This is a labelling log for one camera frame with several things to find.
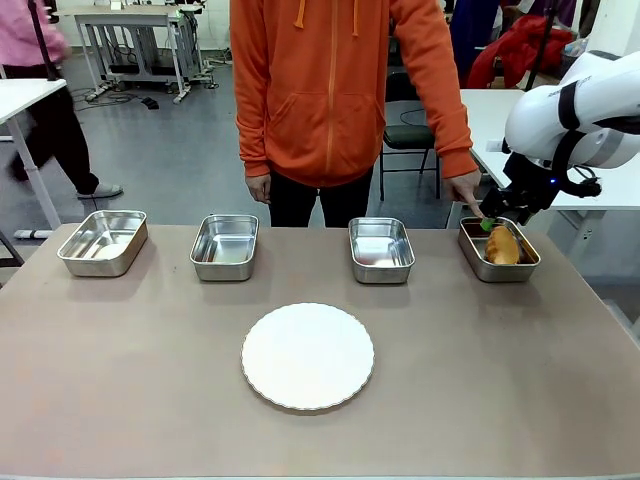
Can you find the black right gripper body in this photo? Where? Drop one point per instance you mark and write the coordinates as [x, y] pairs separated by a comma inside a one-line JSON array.
[[530, 182]]

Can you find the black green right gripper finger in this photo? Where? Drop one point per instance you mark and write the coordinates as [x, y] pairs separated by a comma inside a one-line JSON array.
[[520, 215], [492, 207]]

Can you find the golden croissant bread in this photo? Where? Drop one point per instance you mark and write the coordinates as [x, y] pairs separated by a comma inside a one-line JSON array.
[[502, 247]]

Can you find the person's left forearm orange sleeve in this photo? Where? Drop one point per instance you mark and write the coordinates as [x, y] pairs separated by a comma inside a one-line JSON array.
[[452, 140]]

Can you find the person's right forearm orange sleeve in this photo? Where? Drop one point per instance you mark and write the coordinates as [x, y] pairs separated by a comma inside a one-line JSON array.
[[255, 145]]

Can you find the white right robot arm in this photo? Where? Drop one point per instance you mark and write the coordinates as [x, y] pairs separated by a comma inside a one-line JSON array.
[[585, 115]]

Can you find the rectangular steel container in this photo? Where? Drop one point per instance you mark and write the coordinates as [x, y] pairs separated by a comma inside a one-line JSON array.
[[225, 250], [500, 272], [102, 245], [382, 250]]

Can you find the person's left hand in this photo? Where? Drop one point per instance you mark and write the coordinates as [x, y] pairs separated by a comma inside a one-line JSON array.
[[462, 190]]

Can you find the person's right hand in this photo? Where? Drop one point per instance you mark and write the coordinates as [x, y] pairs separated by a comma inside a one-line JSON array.
[[259, 189]]

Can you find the white table with white legs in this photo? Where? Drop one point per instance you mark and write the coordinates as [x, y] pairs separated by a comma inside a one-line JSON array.
[[492, 145]]

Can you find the black chair with green seat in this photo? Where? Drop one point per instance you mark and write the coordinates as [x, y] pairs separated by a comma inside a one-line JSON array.
[[407, 135]]

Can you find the red jacket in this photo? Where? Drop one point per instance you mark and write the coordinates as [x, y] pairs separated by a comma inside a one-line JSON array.
[[520, 50]]

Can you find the person's black trousers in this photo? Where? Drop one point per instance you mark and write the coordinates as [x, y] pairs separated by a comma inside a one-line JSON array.
[[300, 200]]

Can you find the orange hoodie torso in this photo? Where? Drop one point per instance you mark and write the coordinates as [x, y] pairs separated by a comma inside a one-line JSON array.
[[320, 90]]

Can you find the white scalloped round plate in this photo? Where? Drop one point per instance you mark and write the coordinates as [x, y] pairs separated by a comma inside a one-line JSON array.
[[307, 355]]

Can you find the black floor power strip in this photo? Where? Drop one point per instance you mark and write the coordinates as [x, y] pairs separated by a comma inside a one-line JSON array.
[[150, 103]]

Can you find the grey workbench desk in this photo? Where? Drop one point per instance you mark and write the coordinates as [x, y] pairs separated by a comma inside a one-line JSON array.
[[140, 40]]

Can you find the person in pink top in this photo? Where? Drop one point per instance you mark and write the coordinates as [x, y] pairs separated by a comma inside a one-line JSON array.
[[55, 115]]

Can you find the black tripod pole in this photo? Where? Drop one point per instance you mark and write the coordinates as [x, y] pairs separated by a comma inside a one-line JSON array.
[[44, 45]]

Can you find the white height-adjustable table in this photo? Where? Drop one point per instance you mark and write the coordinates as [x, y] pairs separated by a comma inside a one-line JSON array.
[[25, 100]]

